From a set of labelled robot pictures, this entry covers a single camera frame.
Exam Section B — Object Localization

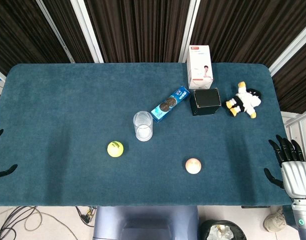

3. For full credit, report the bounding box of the clear plastic cup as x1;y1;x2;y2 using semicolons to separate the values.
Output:
132;110;154;143

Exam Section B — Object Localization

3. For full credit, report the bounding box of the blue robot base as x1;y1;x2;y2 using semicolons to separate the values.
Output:
92;205;200;240

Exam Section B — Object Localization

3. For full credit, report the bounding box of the small round peach object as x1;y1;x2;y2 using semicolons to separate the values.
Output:
185;157;202;175

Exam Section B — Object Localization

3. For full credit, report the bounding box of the black cable bundle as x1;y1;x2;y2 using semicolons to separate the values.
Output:
0;205;37;240

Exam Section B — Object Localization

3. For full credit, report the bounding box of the beige cable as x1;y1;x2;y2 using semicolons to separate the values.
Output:
0;206;78;240

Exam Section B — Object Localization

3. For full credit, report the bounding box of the white and red carton box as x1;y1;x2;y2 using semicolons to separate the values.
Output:
187;44;214;90

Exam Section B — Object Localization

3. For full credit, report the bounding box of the penguin plush toy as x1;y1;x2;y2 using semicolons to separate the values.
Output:
225;81;263;119

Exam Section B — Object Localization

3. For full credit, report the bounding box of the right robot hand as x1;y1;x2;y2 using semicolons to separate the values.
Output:
264;134;306;200

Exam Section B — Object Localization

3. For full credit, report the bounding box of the yellow tennis ball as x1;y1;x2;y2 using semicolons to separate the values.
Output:
107;140;124;158

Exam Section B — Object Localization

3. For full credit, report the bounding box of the white sneaker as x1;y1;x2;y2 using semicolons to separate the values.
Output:
263;208;288;233

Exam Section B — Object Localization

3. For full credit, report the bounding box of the white metal rack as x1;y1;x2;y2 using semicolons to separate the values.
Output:
280;110;306;148

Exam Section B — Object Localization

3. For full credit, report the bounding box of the black power plug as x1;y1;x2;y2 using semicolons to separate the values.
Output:
75;205;97;228

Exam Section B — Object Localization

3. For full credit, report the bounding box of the black trash bin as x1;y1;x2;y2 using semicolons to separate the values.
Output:
199;219;247;240

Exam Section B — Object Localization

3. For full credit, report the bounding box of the blue table cloth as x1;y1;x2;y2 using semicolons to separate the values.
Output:
0;62;292;207

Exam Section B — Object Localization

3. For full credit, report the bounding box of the blue Oreo cookie box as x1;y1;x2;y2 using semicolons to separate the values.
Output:
151;85;191;124

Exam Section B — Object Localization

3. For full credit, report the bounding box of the black cube box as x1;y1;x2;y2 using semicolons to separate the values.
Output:
189;87;222;117

